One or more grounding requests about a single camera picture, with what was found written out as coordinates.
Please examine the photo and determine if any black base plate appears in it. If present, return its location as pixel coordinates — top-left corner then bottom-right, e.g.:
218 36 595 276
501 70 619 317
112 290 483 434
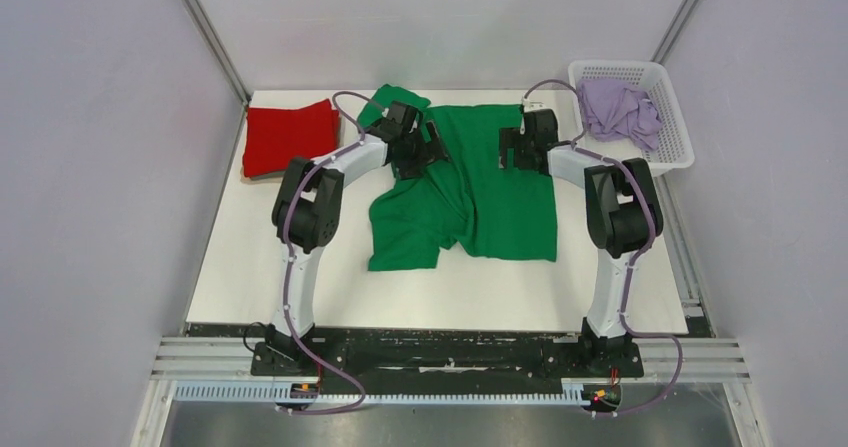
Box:
187 322 645 395

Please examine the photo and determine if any crumpled purple t-shirt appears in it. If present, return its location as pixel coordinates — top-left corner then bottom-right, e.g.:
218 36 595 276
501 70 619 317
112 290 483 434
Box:
577 78 664 151

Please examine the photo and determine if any white plastic basket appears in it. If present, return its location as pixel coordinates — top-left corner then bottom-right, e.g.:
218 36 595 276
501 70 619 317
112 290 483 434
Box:
568 60 695 176

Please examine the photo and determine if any right aluminium corner post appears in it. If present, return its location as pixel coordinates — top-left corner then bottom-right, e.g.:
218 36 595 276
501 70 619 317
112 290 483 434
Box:
651 0 702 64

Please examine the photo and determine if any left aluminium corner post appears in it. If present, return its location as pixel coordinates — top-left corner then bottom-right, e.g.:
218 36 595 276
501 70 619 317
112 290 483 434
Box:
182 0 251 107

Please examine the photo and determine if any green t-shirt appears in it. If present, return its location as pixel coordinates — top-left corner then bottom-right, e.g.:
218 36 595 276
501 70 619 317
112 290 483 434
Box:
368 84 558 272

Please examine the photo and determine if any white slotted cable duct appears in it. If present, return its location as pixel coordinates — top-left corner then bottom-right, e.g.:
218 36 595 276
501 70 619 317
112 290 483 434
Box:
174 380 590 407

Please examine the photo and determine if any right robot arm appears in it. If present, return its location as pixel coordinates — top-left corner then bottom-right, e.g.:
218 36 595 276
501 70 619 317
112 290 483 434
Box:
499 102 663 375

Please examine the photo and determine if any aluminium corner post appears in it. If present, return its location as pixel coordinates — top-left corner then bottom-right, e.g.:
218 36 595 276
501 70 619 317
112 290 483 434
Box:
182 0 251 107
651 0 702 64

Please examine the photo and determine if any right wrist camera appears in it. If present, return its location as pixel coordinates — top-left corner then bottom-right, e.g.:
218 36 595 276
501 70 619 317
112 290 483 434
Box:
521 98 547 114

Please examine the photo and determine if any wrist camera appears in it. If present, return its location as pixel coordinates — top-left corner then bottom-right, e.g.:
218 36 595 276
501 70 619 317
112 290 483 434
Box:
384 101 422 136
521 98 547 114

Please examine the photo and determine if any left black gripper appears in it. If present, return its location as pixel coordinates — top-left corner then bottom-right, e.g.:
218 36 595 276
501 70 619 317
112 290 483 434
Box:
393 121 449 182

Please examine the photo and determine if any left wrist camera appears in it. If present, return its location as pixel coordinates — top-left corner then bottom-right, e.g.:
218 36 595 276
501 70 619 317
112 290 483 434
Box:
384 101 422 136

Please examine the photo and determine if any folded red t-shirt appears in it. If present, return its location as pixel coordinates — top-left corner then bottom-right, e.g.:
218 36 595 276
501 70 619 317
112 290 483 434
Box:
242 99 341 178

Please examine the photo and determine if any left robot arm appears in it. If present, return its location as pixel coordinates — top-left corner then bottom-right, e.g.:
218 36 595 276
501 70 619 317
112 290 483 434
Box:
264 101 449 375

